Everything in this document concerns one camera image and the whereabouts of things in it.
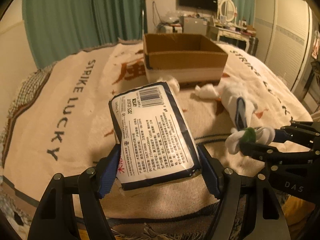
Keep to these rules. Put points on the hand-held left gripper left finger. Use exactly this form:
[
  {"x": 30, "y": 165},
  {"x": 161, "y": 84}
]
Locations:
[{"x": 110, "y": 172}]

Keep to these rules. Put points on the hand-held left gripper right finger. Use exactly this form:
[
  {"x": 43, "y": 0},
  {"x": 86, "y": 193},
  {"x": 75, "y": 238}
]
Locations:
[{"x": 210, "y": 176}]

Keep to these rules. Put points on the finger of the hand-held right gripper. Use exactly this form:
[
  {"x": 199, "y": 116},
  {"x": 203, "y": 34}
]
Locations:
[
  {"x": 295, "y": 132},
  {"x": 265, "y": 151}
]

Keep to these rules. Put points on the white tissue pack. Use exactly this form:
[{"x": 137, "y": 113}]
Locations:
[{"x": 155, "y": 135}]

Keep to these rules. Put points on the white plush toy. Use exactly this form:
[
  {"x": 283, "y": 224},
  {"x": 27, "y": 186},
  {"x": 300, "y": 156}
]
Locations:
[{"x": 233, "y": 93}]

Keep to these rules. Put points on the cardboard box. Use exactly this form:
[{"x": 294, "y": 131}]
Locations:
[{"x": 185, "y": 60}]

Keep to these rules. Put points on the yellow cloth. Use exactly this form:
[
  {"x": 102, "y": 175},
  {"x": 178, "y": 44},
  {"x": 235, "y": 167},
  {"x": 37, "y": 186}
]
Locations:
[{"x": 300, "y": 212}]

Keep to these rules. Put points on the beige printed blanket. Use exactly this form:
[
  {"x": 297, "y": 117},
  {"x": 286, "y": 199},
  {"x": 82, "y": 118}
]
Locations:
[{"x": 75, "y": 110}]

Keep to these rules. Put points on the white wardrobe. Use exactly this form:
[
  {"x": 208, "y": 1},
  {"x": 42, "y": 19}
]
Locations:
[{"x": 282, "y": 37}]

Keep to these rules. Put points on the dark suitcase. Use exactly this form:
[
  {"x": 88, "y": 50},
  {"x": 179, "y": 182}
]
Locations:
[{"x": 252, "y": 46}]

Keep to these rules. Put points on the white fluffy cloth piece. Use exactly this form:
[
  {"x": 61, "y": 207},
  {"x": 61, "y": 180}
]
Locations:
[{"x": 173, "y": 82}]

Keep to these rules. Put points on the patterned bedsheet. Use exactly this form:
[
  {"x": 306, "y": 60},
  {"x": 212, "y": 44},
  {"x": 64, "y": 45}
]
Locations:
[{"x": 10, "y": 212}]

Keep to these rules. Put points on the white dressing table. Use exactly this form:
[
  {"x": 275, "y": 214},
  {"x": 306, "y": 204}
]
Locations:
[{"x": 231, "y": 33}]

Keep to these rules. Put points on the round white mirror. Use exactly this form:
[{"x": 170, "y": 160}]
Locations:
[{"x": 227, "y": 8}]

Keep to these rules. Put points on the silver laptop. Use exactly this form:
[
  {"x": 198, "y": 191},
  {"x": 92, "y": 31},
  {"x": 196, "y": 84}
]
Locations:
[{"x": 195, "y": 25}]

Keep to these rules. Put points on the clear plastic bag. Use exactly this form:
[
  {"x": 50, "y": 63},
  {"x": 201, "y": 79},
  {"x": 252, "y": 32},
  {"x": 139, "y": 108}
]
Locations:
[{"x": 170, "y": 17}]

